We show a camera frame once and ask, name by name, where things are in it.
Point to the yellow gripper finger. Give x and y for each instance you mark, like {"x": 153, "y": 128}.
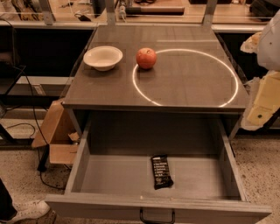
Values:
{"x": 264, "y": 101}
{"x": 251, "y": 44}

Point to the black rxbar chocolate wrapper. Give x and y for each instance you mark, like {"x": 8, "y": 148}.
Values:
{"x": 161, "y": 172}

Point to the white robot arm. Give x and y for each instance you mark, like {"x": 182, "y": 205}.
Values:
{"x": 268, "y": 50}

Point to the grey counter cabinet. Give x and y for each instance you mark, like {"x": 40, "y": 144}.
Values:
{"x": 192, "y": 74}

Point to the grey open drawer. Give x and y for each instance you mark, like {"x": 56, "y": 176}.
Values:
{"x": 112, "y": 175}

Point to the red apple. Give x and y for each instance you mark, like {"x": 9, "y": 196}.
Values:
{"x": 146, "y": 58}

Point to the white ceramic bowl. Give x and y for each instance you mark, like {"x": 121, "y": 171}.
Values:
{"x": 103, "y": 58}

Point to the brown cardboard box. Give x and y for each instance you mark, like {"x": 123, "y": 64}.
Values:
{"x": 58, "y": 133}

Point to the white sneaker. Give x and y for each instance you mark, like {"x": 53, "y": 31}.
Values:
{"x": 31, "y": 210}

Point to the dark trouser leg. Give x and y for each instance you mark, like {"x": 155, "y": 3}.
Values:
{"x": 5, "y": 201}

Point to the black drawer handle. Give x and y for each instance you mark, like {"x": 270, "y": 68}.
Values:
{"x": 154, "y": 216}

